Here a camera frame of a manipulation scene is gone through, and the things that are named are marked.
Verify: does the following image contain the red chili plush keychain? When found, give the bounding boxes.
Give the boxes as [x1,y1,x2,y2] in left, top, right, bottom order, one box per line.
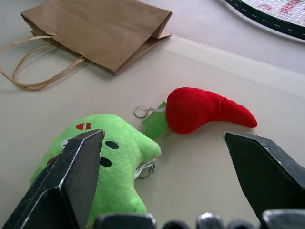
[134,87,258,140]

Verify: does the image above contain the tennis racket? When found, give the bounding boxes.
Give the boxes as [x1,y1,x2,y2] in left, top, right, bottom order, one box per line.
[218,0,305,43]

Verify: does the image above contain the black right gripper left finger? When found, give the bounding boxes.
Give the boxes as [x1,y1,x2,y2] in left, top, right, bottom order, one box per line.
[0,128,106,229]

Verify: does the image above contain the green plush toy keychain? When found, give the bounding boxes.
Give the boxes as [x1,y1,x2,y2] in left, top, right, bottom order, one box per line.
[29,114,162,229]

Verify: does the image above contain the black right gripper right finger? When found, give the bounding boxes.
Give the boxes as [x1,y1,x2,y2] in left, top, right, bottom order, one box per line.
[223,130,305,229]

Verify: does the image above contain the brown paper bag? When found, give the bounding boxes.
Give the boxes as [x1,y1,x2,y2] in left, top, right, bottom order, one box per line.
[0,0,173,91]

